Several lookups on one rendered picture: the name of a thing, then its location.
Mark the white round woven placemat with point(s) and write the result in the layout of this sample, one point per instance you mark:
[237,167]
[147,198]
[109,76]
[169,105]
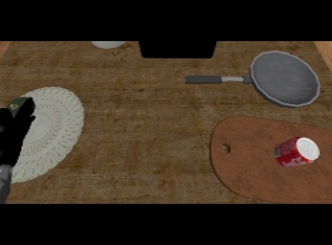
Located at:
[51,130]

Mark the black box appliance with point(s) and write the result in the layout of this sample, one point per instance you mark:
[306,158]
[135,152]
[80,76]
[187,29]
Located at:
[178,49]

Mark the red can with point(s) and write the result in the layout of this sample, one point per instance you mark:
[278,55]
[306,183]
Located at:
[296,152]

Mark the white round bowl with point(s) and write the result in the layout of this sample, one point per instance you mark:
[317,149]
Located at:
[109,44]

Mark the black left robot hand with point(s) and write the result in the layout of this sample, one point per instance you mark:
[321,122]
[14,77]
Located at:
[8,137]

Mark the dark green can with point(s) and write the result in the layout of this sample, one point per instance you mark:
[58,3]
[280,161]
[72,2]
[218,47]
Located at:
[17,103]

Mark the brown wooden cutting board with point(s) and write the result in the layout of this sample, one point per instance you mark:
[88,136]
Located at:
[268,172]

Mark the grey frying pan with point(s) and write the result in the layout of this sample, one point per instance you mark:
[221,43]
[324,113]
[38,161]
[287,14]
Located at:
[286,79]

